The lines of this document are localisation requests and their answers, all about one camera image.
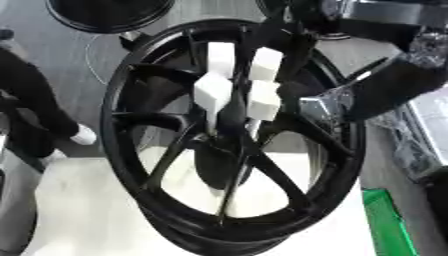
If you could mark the white pin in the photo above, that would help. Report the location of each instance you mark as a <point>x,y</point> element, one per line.
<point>263,100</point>
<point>266,64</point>
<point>212,91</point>
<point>220,58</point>

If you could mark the grey metal case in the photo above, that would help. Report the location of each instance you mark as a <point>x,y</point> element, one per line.
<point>431,120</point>

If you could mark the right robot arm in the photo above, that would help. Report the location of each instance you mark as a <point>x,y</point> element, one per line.
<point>391,86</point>

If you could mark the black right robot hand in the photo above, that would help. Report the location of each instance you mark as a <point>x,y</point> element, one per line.
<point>298,56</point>

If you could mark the black spoked wheel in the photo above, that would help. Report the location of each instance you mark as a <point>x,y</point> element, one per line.
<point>175,213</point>

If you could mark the green flat board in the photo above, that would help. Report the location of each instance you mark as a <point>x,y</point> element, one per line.
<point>388,223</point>

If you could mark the person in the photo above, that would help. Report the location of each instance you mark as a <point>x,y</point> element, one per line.
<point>29,96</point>

